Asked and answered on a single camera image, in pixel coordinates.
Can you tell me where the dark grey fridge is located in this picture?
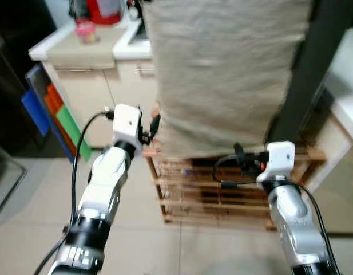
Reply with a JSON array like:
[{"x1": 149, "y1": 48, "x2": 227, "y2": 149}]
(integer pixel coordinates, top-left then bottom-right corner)
[{"x1": 268, "y1": 0, "x2": 352, "y2": 147}]

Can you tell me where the cream kitchen counter cabinet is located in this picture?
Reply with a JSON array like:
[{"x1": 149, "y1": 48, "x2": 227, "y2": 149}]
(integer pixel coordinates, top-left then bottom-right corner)
[{"x1": 28, "y1": 19, "x2": 160, "y2": 149}]

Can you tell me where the wooden slatted rack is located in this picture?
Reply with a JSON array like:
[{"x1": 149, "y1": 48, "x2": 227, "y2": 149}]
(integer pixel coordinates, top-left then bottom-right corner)
[{"x1": 142, "y1": 137, "x2": 327, "y2": 231}]

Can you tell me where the green flat board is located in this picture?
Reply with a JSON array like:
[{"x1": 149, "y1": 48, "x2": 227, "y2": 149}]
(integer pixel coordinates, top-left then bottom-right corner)
[{"x1": 54, "y1": 104, "x2": 93, "y2": 162}]

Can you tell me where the large beige wrinkled cloth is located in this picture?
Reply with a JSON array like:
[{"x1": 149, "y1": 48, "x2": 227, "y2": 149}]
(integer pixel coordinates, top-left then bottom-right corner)
[{"x1": 141, "y1": 0, "x2": 312, "y2": 157}]

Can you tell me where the red flat board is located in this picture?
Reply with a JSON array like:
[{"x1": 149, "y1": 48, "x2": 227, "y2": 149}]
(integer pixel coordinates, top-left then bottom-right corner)
[{"x1": 43, "y1": 82, "x2": 74, "y2": 151}]

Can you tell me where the pink lid food container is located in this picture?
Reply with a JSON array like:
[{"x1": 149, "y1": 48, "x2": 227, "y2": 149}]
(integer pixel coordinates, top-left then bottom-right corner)
[{"x1": 74, "y1": 21, "x2": 100, "y2": 45}]

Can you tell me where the white counter with cream side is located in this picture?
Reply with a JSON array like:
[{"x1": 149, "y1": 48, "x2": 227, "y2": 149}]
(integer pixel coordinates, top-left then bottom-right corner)
[{"x1": 305, "y1": 27, "x2": 353, "y2": 233}]

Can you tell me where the blue flat board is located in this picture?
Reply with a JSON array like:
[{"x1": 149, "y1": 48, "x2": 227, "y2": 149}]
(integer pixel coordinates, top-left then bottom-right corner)
[{"x1": 21, "y1": 64, "x2": 77, "y2": 162}]

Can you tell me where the red coffee machine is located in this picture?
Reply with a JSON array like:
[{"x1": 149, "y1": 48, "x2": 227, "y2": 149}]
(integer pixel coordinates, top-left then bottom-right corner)
[{"x1": 70, "y1": 0, "x2": 125, "y2": 26}]

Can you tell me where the tall black glossy cabinet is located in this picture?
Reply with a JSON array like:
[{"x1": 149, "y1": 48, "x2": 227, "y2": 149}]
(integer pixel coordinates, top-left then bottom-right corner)
[{"x1": 0, "y1": 0, "x2": 58, "y2": 157}]

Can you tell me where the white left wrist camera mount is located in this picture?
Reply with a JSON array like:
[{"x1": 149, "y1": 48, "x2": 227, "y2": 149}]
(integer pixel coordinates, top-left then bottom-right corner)
[{"x1": 112, "y1": 104, "x2": 144, "y2": 151}]

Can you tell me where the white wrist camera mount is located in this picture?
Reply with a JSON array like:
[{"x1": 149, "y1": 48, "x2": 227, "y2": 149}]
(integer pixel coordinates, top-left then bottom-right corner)
[
  {"x1": 112, "y1": 104, "x2": 144, "y2": 151},
  {"x1": 261, "y1": 141, "x2": 296, "y2": 184}
]

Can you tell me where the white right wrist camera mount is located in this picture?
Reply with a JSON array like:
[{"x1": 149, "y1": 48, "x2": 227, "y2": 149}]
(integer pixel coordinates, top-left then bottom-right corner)
[{"x1": 261, "y1": 141, "x2": 296, "y2": 184}]

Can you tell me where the metal drawer handle bar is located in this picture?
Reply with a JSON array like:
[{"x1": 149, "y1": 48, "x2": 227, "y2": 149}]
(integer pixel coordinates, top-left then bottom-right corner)
[{"x1": 60, "y1": 65, "x2": 106, "y2": 73}]

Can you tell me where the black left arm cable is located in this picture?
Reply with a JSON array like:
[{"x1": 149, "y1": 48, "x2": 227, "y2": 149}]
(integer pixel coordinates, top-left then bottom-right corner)
[{"x1": 35, "y1": 108, "x2": 116, "y2": 275}]

